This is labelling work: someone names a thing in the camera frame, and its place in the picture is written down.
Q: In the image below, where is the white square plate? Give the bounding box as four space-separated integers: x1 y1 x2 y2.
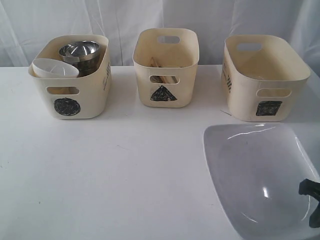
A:
203 123 320 240

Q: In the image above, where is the white round bowl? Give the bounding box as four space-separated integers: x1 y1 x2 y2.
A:
31 58 79 79

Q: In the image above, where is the steel bowl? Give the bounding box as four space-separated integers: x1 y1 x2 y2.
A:
58 40 101 77

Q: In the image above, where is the cream bin with triangle mark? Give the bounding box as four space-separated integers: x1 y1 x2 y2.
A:
132 28 200 108

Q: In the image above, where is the cream bin with square mark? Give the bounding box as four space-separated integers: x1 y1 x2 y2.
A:
221 34 311 122

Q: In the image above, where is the cream bin with circle mark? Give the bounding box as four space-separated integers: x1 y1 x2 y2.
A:
28 35 112 120

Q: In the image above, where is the wooden chopstick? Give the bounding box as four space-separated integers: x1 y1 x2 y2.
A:
150 57 178 84

